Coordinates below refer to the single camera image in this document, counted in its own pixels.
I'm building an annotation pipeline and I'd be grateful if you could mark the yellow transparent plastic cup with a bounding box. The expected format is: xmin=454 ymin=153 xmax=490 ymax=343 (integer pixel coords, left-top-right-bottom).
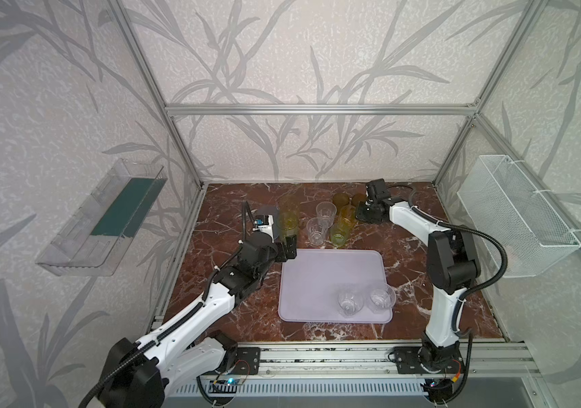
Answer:
xmin=336 ymin=204 xmax=357 ymax=230

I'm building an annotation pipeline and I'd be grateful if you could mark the clear faceted cup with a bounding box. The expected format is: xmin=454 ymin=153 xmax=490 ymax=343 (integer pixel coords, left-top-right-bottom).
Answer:
xmin=316 ymin=202 xmax=337 ymax=229
xmin=306 ymin=218 xmax=328 ymax=248
xmin=366 ymin=282 xmax=397 ymax=314
xmin=336 ymin=288 xmax=365 ymax=317

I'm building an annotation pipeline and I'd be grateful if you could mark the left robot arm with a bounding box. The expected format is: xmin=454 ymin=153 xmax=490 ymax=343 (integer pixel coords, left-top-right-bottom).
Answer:
xmin=80 ymin=231 xmax=287 ymax=407

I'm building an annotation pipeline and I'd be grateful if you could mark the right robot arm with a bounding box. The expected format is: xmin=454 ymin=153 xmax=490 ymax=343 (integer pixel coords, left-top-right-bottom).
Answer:
xmin=356 ymin=202 xmax=480 ymax=364

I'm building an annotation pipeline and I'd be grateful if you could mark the lilac plastic tray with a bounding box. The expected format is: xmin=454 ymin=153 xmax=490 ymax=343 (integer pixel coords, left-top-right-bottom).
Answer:
xmin=278 ymin=249 xmax=392 ymax=324

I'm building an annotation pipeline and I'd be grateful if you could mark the tall green plastic cup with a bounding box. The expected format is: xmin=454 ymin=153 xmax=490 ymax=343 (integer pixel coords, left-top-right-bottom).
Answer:
xmin=280 ymin=211 xmax=300 ymax=241

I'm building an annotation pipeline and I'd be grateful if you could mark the amber dimpled cup right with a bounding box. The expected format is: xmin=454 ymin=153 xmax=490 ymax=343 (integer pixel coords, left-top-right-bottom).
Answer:
xmin=351 ymin=193 xmax=367 ymax=207

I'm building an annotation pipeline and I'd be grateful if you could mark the amber dimpled cup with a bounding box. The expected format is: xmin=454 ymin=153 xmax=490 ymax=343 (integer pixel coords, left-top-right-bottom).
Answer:
xmin=332 ymin=192 xmax=351 ymax=212
xmin=351 ymin=193 xmax=367 ymax=207

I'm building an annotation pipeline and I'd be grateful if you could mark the tall yellow plastic cup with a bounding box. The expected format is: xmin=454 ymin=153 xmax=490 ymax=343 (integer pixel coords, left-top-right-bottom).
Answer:
xmin=279 ymin=195 xmax=300 ymax=218

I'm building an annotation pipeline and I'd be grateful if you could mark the amber dimpled cup left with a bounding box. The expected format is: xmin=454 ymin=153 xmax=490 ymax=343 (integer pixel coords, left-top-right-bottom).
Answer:
xmin=332 ymin=192 xmax=351 ymax=212

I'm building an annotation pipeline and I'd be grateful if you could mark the small green plastic cup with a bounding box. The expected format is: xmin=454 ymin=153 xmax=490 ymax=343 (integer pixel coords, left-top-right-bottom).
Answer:
xmin=330 ymin=223 xmax=352 ymax=248

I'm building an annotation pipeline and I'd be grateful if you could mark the blue frosted plastic cup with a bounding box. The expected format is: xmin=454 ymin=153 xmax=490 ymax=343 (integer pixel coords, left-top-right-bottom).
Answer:
xmin=255 ymin=205 xmax=280 ymax=222

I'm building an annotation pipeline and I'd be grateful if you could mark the small circuit board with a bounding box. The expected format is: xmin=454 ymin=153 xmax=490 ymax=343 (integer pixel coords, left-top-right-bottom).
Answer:
xmin=212 ymin=376 xmax=247 ymax=389

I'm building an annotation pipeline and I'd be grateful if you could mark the green pad in bin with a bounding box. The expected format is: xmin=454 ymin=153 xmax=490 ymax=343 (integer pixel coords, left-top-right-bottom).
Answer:
xmin=91 ymin=178 xmax=166 ymax=238

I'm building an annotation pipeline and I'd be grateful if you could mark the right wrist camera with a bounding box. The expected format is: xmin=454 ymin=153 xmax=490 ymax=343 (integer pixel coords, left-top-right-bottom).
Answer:
xmin=365 ymin=178 xmax=392 ymax=203

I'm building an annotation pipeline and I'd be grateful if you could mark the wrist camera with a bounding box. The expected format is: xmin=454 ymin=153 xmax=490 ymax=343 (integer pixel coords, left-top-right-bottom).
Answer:
xmin=254 ymin=214 xmax=276 ymax=241
xmin=365 ymin=178 xmax=392 ymax=203

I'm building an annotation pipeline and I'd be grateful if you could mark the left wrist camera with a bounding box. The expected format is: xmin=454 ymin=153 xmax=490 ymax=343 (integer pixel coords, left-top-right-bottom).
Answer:
xmin=254 ymin=214 xmax=276 ymax=241

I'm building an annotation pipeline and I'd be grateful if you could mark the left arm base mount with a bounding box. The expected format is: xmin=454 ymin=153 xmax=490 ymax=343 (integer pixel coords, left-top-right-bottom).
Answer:
xmin=216 ymin=346 xmax=262 ymax=376

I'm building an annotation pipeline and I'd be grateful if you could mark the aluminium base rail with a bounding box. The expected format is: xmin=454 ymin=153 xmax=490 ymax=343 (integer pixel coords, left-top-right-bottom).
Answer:
xmin=241 ymin=338 xmax=541 ymax=381

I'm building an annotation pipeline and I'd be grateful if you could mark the white wire mesh basket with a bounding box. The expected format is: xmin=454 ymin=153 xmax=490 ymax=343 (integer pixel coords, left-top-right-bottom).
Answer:
xmin=458 ymin=155 xmax=581 ymax=278

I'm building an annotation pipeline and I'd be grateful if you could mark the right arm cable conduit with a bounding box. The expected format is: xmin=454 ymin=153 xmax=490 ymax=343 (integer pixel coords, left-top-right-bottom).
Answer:
xmin=386 ymin=183 xmax=509 ymax=327

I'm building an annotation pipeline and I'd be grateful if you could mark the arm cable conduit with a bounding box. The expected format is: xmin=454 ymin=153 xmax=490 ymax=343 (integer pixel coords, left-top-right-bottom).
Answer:
xmin=386 ymin=183 xmax=509 ymax=327
xmin=77 ymin=201 xmax=258 ymax=408

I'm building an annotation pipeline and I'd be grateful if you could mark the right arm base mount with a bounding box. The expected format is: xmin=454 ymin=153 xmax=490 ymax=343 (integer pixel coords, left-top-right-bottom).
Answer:
xmin=387 ymin=346 xmax=465 ymax=375

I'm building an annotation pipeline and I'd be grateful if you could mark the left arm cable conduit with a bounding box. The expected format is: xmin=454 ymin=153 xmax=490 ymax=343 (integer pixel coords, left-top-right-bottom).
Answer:
xmin=77 ymin=201 xmax=258 ymax=408

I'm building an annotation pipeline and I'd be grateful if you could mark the clear plastic wall bin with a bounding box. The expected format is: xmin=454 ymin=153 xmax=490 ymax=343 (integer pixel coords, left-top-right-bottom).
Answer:
xmin=36 ymin=159 xmax=168 ymax=277

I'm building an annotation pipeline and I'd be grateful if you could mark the aluminium frame crossbar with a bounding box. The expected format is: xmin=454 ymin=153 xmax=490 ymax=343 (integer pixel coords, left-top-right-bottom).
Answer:
xmin=165 ymin=104 xmax=477 ymax=117

